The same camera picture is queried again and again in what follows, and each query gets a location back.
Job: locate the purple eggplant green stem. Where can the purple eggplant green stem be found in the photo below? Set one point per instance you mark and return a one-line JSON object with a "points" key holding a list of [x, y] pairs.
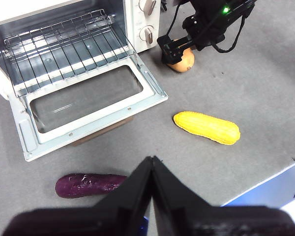
{"points": [[83, 185]]}

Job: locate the brown potato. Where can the brown potato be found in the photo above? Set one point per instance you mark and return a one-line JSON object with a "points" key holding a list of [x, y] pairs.
{"points": [[184, 62]]}

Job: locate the white oven knob brown pointer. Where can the white oven knob brown pointer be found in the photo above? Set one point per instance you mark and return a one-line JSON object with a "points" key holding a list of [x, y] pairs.
{"points": [[147, 34], [148, 6]]}

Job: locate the yellow corn cob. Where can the yellow corn cob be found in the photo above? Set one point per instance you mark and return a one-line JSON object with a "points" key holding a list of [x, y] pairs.
{"points": [[206, 127]]}

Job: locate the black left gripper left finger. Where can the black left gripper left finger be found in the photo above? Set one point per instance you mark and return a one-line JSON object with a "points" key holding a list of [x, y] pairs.
{"points": [[88, 221]]}

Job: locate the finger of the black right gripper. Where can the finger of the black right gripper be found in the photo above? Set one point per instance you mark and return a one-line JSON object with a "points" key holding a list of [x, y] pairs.
{"points": [[168, 54]]}

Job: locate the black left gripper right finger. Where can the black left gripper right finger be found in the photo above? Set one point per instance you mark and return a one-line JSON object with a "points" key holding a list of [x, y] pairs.
{"points": [[211, 221]]}

